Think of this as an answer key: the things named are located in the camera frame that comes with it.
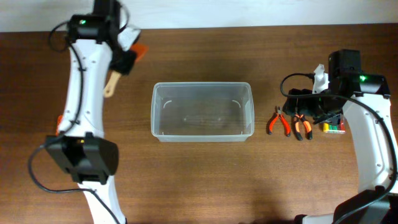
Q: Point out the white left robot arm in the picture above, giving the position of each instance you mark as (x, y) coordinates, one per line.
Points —
(79, 148)

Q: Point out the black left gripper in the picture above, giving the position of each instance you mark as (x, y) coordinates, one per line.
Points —
(127, 66)

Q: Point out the orange black long-nose pliers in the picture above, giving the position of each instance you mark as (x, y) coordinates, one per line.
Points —
(296, 127)

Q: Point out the clear plastic storage box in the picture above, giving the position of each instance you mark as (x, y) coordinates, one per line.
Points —
(202, 112)

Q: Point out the orange scraper wooden handle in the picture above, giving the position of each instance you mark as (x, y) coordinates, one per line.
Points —
(110, 87)

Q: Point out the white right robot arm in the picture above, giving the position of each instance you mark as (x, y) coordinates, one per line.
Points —
(345, 89)

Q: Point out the pack of coloured bits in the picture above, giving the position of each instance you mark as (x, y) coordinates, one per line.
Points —
(335, 125)

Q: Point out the small orange handled pliers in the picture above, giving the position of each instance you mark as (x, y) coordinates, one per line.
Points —
(278, 115)

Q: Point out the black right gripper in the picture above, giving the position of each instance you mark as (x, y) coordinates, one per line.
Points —
(303, 107)

